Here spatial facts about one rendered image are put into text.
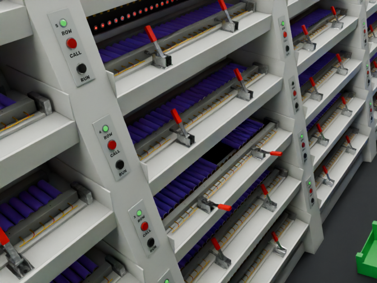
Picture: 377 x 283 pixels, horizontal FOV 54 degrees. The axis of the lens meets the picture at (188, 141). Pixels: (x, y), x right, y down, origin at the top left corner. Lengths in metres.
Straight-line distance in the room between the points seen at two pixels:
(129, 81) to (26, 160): 0.26
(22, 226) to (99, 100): 0.26
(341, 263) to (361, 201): 0.38
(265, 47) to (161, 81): 0.49
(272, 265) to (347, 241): 0.40
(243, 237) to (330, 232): 0.59
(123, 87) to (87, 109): 0.10
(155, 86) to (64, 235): 0.34
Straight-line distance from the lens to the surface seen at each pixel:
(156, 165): 0.82
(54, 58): 0.65
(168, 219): 0.92
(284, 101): 1.23
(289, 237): 1.42
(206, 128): 0.93
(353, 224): 1.70
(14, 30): 0.64
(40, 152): 0.65
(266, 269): 1.32
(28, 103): 0.70
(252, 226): 1.18
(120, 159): 0.72
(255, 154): 1.13
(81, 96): 0.67
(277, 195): 1.29
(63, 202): 0.75
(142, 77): 0.78
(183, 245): 0.90
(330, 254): 1.57
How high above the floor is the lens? 1.08
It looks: 23 degrees down
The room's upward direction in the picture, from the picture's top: 17 degrees counter-clockwise
